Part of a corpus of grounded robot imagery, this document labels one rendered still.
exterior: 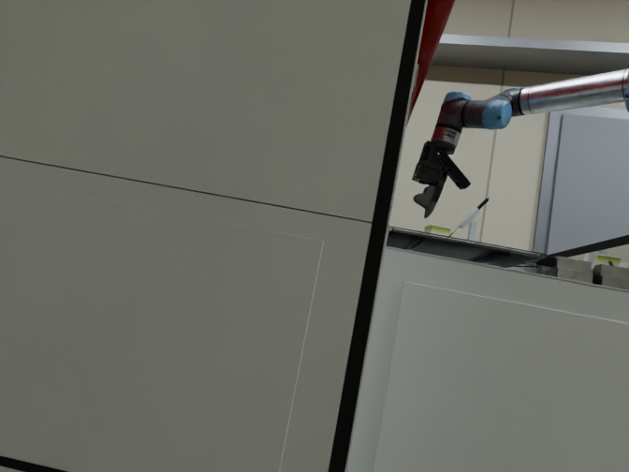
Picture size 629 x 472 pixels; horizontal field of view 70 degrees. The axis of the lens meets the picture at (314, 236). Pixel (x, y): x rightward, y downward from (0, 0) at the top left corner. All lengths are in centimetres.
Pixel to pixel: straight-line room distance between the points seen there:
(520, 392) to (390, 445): 25
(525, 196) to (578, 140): 45
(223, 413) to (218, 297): 16
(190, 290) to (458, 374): 49
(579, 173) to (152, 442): 280
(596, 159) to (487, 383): 241
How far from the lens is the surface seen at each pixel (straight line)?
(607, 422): 98
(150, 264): 70
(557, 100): 137
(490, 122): 131
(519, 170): 308
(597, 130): 324
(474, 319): 88
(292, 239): 65
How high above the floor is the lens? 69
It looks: 8 degrees up
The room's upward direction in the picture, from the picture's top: 11 degrees clockwise
